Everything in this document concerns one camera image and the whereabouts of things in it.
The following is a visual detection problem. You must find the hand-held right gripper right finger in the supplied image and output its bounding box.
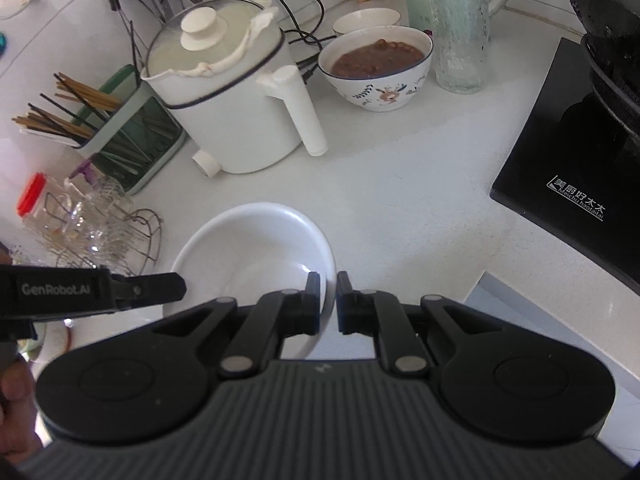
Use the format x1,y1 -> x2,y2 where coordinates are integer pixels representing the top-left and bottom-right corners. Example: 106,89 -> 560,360
336,270 -> 504,376

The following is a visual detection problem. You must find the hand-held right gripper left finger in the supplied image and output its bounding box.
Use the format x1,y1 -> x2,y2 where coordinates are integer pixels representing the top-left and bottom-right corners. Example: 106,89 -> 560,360
150,271 -> 322,379

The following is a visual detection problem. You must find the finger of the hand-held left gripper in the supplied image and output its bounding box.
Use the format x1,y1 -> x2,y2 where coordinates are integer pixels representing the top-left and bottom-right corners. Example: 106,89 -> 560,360
111,272 -> 188,312

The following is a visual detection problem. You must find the small white bowl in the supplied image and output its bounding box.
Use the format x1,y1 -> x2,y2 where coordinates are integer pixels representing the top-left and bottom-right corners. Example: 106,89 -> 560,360
171,202 -> 337,362

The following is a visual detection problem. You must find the person's left hand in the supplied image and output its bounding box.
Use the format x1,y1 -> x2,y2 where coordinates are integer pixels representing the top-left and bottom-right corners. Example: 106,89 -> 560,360
0,352 -> 44,467

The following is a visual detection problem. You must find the patterned clear glass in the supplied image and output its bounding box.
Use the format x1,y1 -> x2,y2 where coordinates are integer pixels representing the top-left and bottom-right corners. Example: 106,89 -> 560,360
60,175 -> 137,267

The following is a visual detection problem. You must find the clear jar with red lid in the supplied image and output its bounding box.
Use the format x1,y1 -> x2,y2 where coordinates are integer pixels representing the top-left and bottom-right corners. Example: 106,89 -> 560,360
17,172 -> 68,242

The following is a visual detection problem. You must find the green chopstick holder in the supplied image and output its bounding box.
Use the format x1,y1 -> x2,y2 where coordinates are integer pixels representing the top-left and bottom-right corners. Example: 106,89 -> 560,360
79,64 -> 188,196

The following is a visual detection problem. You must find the bundle of chopsticks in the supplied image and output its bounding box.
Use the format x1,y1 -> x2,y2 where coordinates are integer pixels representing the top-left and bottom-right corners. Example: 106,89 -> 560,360
12,72 -> 124,147

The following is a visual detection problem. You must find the white electric kettle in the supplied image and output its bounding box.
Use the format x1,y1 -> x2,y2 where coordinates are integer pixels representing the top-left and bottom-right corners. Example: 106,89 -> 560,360
139,0 -> 329,179

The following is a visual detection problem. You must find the floral bowl with beans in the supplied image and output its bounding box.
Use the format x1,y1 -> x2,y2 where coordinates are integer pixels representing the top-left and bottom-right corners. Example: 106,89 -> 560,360
318,24 -> 435,112

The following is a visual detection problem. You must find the black induction cooktop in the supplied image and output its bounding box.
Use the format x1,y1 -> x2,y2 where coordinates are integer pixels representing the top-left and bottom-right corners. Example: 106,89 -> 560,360
489,37 -> 640,297

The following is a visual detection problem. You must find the textured tall glass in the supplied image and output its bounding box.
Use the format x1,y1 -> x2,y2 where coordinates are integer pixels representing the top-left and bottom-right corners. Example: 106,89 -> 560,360
424,0 -> 494,95

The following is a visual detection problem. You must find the plain white bowl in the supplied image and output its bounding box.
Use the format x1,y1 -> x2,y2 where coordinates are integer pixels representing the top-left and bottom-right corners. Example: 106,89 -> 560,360
332,8 -> 402,37

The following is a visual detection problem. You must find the black wok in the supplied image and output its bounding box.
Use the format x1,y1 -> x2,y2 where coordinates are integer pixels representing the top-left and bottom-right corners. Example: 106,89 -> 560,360
553,0 -> 640,147

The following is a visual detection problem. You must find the wire glass rack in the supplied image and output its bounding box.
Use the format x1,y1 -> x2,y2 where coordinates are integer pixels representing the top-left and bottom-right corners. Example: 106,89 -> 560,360
37,194 -> 164,277

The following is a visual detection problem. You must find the black power cable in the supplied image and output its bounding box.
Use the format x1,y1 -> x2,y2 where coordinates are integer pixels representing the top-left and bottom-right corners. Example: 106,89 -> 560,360
249,0 -> 342,82

